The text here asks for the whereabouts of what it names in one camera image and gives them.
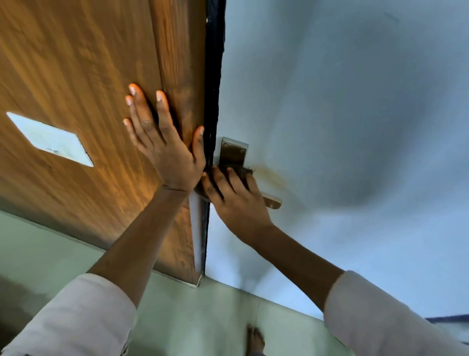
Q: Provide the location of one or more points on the person's left hand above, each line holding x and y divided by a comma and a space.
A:
172, 161

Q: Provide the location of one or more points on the person's right hand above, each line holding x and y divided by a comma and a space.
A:
240, 209

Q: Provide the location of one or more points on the person's left little finger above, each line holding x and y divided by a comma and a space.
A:
132, 134

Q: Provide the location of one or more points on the person's right middle finger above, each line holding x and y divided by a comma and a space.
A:
221, 179

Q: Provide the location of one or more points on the person's right little finger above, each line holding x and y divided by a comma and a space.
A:
252, 185

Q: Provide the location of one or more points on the person's left middle finger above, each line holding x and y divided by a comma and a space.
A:
143, 108

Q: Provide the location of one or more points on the person's left thumb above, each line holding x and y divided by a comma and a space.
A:
199, 146

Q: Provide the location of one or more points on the dark cleaning cloth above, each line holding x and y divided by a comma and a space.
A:
240, 171

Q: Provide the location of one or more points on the person's right forearm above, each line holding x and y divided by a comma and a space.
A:
311, 271

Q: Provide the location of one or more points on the person's left forearm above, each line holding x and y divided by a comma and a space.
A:
132, 249

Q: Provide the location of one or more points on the white rectangular plate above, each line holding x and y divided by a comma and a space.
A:
51, 139

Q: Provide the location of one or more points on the brown wooden panel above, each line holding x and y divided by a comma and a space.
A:
73, 55

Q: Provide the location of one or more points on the white door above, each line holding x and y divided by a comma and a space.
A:
348, 110

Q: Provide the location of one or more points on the person's bare foot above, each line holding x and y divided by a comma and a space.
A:
255, 341

